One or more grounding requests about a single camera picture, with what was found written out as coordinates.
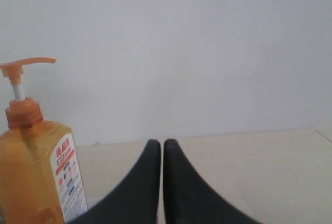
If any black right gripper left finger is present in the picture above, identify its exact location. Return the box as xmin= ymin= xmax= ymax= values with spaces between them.
xmin=70 ymin=139 xmax=161 ymax=224

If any orange soap pump bottle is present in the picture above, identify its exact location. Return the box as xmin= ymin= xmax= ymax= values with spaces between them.
xmin=1 ymin=57 xmax=88 ymax=223

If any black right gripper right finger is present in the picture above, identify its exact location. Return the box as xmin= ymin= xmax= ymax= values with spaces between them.
xmin=162 ymin=139 xmax=258 ymax=224

